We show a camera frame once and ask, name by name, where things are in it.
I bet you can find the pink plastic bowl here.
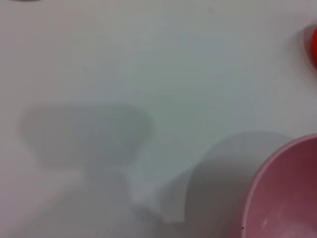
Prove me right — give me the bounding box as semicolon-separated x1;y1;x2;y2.
241;133;317;238

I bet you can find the red toy pear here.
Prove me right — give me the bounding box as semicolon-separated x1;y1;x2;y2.
304;24;317;70

